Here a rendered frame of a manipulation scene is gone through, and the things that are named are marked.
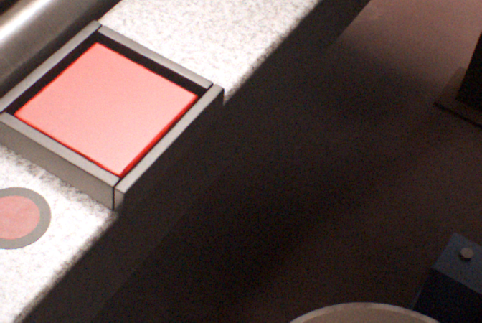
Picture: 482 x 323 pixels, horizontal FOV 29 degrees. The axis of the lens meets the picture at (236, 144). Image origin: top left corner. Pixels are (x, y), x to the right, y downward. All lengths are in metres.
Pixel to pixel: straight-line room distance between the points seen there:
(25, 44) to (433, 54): 1.47
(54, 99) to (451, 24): 1.59
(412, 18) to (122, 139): 1.57
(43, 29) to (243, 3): 0.10
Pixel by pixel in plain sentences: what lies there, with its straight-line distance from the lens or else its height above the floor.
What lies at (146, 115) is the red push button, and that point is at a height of 0.93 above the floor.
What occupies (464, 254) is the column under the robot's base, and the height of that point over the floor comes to 0.02.
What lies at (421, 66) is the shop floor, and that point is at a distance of 1.85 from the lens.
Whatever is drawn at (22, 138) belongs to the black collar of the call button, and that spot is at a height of 0.93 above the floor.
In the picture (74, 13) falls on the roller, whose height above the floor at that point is 0.91.
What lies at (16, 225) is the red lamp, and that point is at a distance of 0.40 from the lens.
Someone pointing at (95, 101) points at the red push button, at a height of 0.93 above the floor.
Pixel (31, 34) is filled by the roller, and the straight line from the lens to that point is 0.48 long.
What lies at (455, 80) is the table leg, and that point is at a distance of 1.84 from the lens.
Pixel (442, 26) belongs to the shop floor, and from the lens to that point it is 1.95.
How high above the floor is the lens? 1.24
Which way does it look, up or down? 49 degrees down
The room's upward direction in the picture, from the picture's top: 7 degrees clockwise
